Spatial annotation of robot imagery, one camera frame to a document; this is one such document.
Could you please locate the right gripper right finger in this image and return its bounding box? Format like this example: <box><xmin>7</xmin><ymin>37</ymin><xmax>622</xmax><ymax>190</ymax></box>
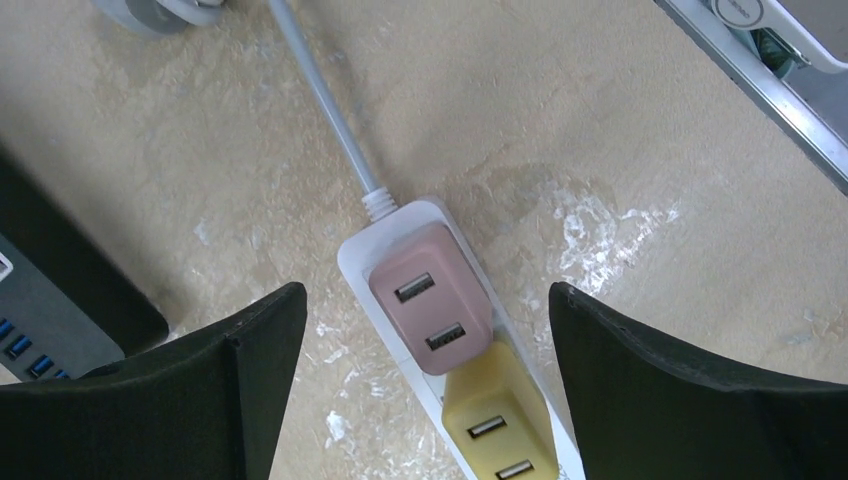
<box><xmin>548</xmin><ymin>282</ymin><xmax>847</xmax><ymax>479</ymax></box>

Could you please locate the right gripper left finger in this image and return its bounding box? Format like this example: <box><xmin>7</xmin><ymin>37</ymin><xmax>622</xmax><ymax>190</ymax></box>
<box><xmin>1</xmin><ymin>282</ymin><xmax>307</xmax><ymax>479</ymax></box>

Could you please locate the yellow charger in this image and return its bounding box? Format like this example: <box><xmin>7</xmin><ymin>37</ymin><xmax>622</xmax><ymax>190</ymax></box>
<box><xmin>441</xmin><ymin>341</ymin><xmax>559</xmax><ymax>480</ymax></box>

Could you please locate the black power strip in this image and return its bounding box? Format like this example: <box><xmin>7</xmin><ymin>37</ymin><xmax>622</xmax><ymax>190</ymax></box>
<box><xmin>1</xmin><ymin>148</ymin><xmax>169</xmax><ymax>382</ymax></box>

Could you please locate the white power strip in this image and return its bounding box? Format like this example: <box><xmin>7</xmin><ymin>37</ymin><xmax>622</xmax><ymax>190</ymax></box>
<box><xmin>337</xmin><ymin>197</ymin><xmax>584</xmax><ymax>479</ymax></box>

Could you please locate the pink charger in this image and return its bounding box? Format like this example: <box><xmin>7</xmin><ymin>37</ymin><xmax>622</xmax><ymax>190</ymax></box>
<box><xmin>368</xmin><ymin>223</ymin><xmax>494</xmax><ymax>376</ymax></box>

